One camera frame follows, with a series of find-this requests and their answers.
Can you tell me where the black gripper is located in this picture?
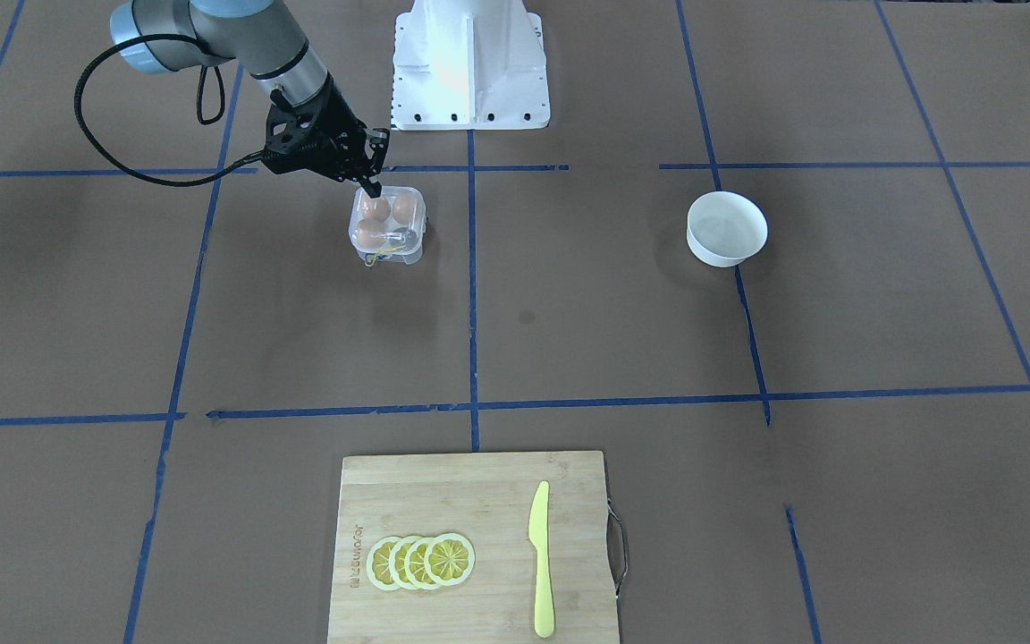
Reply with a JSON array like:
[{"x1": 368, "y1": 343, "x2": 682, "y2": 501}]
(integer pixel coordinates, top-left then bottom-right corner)
[{"x1": 262, "y1": 76, "x2": 390, "y2": 199}]

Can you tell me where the brown egg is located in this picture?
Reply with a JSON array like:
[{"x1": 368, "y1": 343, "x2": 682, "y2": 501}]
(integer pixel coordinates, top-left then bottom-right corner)
[
  {"x1": 359, "y1": 197, "x2": 392, "y2": 223},
  {"x1": 351, "y1": 217, "x2": 387, "y2": 253},
  {"x1": 392, "y1": 194, "x2": 418, "y2": 225}
]

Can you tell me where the clear plastic egg box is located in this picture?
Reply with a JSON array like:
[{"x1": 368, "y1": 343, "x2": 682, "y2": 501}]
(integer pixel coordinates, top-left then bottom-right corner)
[{"x1": 348, "y1": 187, "x2": 426, "y2": 267}]

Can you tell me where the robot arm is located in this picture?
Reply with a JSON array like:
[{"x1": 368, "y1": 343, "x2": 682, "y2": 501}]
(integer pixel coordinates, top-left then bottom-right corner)
[{"x1": 109, "y1": 1, "x2": 390, "y2": 199}]

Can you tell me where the bamboo cutting board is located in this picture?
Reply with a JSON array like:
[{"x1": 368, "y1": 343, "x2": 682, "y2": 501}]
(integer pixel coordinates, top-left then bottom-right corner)
[{"x1": 324, "y1": 450, "x2": 621, "y2": 643}]

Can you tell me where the white paper bowl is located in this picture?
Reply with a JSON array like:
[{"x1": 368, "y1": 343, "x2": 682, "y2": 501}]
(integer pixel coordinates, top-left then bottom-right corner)
[{"x1": 686, "y1": 191, "x2": 769, "y2": 268}]

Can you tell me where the lemon slice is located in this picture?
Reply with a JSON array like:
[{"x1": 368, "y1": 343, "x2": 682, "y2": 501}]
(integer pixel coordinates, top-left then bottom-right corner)
[
  {"x1": 424, "y1": 531, "x2": 476, "y2": 588},
  {"x1": 388, "y1": 535, "x2": 420, "y2": 590},
  {"x1": 365, "y1": 537, "x2": 401, "y2": 592},
  {"x1": 403, "y1": 537, "x2": 438, "y2": 590}
]

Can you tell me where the yellow plastic knife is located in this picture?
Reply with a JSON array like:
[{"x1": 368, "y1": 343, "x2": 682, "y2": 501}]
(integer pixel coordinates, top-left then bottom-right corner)
[{"x1": 528, "y1": 480, "x2": 556, "y2": 640}]

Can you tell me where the black braided cable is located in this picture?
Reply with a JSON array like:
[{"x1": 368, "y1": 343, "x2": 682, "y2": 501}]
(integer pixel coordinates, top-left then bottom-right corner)
[{"x1": 74, "y1": 36, "x2": 270, "y2": 188}]

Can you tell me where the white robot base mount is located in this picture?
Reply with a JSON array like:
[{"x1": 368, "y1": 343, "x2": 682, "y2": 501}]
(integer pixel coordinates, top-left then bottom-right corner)
[{"x1": 390, "y1": 1, "x2": 552, "y2": 131}]

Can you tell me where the metal board handle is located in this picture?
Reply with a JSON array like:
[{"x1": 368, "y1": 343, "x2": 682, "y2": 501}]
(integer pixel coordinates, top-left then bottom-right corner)
[{"x1": 606, "y1": 496, "x2": 632, "y2": 602}]

